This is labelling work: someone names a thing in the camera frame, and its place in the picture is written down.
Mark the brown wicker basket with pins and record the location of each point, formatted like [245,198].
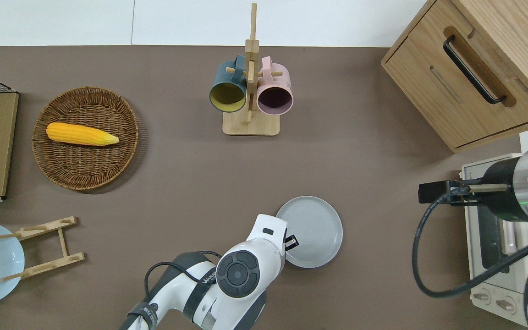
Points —
[85,169]

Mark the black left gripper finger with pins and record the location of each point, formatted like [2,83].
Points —
[291,242]

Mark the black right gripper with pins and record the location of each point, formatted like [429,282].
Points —
[500,188]

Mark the gray plate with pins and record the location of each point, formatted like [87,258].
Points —
[314,229]

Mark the pink mug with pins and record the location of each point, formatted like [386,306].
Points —
[275,98]

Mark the cream toaster oven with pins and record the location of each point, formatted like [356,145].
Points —
[479,256]

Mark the teal mug yellow inside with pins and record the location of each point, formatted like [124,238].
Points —
[222,80]

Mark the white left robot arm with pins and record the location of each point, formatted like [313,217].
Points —
[241,275]

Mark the wooden mug tree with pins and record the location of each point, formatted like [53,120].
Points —
[250,126]

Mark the wooden dish rack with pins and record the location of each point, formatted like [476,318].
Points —
[62,243]

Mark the yellow corn cob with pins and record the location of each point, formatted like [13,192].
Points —
[80,134]

